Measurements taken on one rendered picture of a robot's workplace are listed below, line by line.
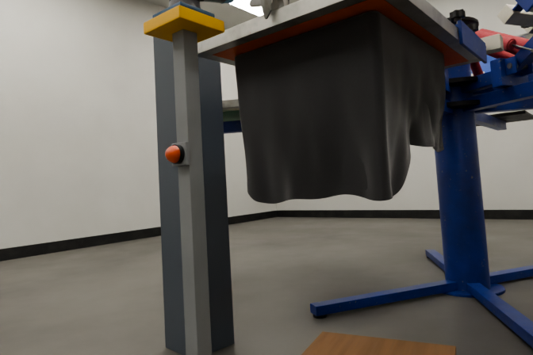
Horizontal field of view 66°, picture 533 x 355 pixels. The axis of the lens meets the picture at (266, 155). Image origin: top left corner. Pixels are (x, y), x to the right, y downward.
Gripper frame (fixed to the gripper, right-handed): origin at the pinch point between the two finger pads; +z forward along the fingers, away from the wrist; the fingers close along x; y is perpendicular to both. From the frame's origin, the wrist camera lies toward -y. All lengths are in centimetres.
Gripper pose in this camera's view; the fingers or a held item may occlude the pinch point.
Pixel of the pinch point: (276, 16)
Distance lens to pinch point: 106.6
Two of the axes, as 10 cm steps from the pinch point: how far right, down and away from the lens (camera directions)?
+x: -6.4, -0.2, -7.7
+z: 0.6, 10.0, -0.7
